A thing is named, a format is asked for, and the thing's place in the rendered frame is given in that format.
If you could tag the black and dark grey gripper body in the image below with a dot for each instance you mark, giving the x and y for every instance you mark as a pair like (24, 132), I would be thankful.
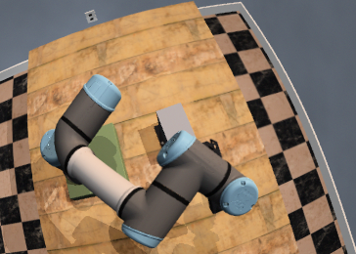
(209, 145)

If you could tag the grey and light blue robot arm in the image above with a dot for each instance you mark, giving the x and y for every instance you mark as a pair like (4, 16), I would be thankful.
(188, 167)

